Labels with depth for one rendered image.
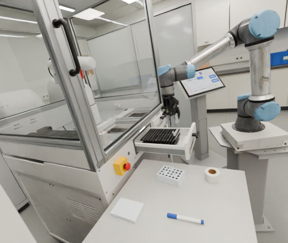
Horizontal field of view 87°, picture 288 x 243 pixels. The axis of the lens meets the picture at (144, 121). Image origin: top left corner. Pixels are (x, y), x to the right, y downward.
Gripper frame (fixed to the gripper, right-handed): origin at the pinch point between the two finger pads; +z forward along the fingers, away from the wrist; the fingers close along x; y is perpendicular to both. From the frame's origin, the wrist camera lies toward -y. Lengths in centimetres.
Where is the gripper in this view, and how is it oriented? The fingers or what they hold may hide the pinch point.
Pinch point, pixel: (173, 124)
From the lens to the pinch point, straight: 97.1
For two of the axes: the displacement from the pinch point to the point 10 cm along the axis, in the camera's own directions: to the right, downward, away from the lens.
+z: 2.0, 9.2, 3.3
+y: -4.2, 3.8, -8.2
